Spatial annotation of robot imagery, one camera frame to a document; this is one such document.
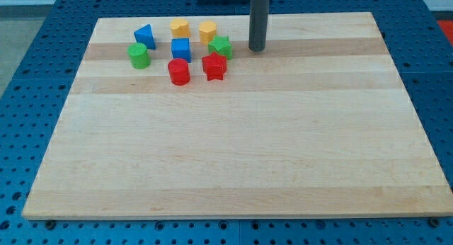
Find blue square block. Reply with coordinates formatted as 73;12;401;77
171;38;191;63

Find red star block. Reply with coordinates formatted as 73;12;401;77
202;52;227;81

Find light wooden board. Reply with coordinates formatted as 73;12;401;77
23;12;452;220

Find red cylinder block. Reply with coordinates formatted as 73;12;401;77
168;58;190;86

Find green star block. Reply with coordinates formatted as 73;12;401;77
208;35;232;59

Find yellow hexagon block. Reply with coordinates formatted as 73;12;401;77
198;21;217;45

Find yellow heart block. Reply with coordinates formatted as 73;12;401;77
170;18;191;38

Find green cylinder block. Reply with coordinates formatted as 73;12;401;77
127;42;151;69

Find blue triangle block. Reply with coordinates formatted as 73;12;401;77
134;24;156;50

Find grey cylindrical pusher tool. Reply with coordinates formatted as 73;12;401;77
248;0;270;52

